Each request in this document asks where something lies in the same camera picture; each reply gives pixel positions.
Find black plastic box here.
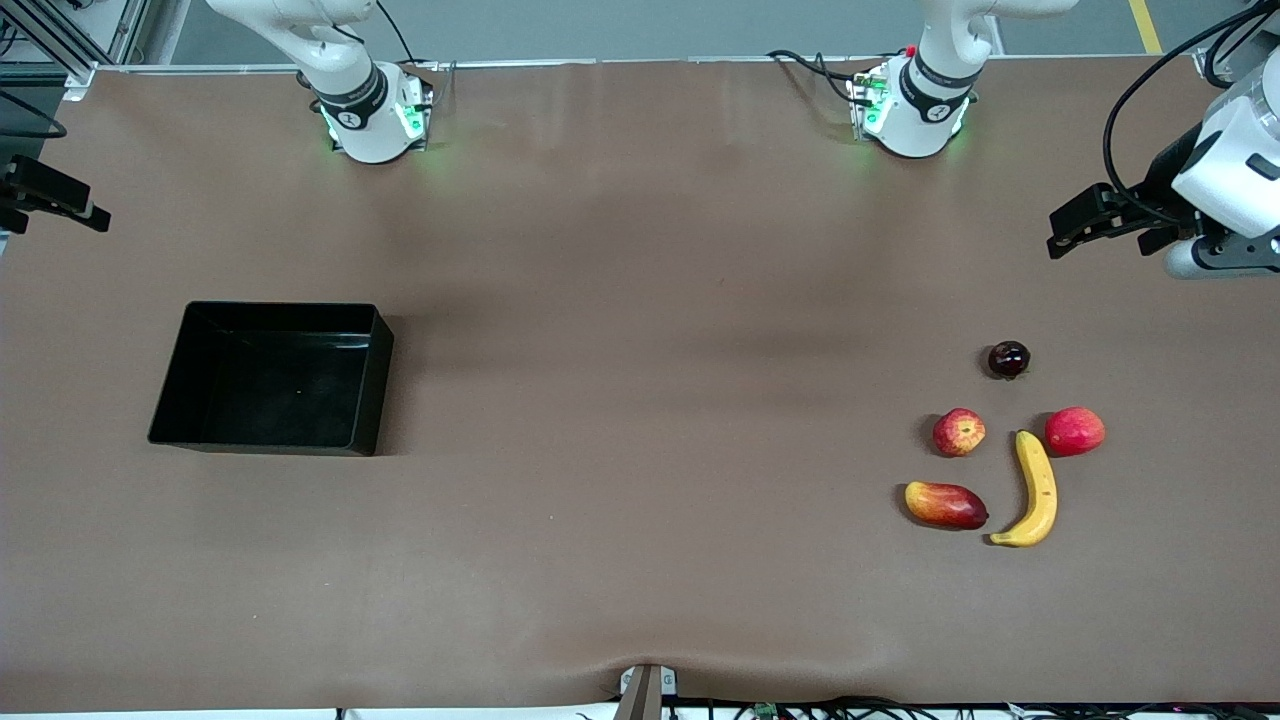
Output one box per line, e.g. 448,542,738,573
147,300,395,458

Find black cable at arm base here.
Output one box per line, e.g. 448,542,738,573
375,0,417,64

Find dark purple plum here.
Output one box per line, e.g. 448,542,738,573
987,340,1032,381

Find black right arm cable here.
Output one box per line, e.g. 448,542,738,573
0,90,68,139

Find red yellow mango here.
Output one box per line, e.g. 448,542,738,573
904,481,990,531

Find red yellow apple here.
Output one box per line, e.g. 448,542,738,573
932,407,987,458

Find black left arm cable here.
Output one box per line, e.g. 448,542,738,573
1103,0,1280,201

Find black cables at arm base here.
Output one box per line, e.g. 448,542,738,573
767,48,863,106

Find yellow banana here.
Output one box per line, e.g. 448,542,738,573
989,430,1059,549

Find red peach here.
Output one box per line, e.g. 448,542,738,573
1044,406,1107,458

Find aluminium frame profile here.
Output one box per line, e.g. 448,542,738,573
1193,0,1280,86
0,0,151,101

